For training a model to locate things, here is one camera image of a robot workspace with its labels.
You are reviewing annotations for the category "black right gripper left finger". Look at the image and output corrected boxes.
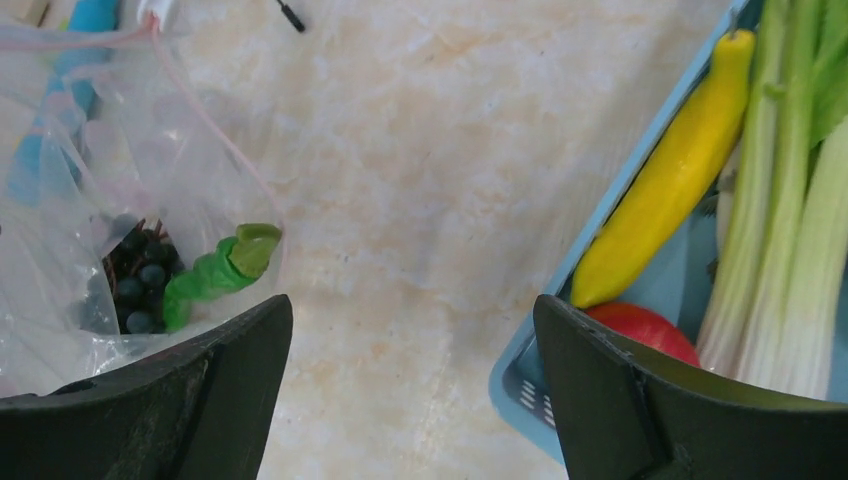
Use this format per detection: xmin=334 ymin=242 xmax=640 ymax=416
xmin=1 ymin=294 xmax=293 ymax=479

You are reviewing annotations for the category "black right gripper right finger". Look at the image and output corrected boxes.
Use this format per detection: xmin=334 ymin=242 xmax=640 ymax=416
xmin=533 ymin=295 xmax=847 ymax=479

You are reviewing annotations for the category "black grape bunch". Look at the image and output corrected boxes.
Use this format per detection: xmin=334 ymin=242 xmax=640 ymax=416
xmin=71 ymin=213 xmax=184 ymax=336

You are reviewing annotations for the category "green chili pepper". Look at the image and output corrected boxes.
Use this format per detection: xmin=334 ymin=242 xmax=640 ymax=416
xmin=162 ymin=223 xmax=282 ymax=333

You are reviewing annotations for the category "clear zip top bag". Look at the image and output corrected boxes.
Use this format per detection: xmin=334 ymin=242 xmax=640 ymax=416
xmin=1 ymin=1 xmax=285 ymax=398

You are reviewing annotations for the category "red tomato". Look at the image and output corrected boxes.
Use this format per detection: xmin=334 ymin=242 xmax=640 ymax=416
xmin=584 ymin=302 xmax=701 ymax=368

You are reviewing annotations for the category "yellow banana pepper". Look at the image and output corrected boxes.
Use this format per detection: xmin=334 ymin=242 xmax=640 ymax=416
xmin=570 ymin=29 xmax=756 ymax=308

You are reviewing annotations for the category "teal silicone tool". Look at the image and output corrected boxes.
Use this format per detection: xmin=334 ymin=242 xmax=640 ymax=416
xmin=6 ymin=0 xmax=120 ymax=205

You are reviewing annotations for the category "pink microphone on tripod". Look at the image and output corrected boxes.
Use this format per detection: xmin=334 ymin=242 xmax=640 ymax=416
xmin=276 ymin=0 xmax=306 ymax=34

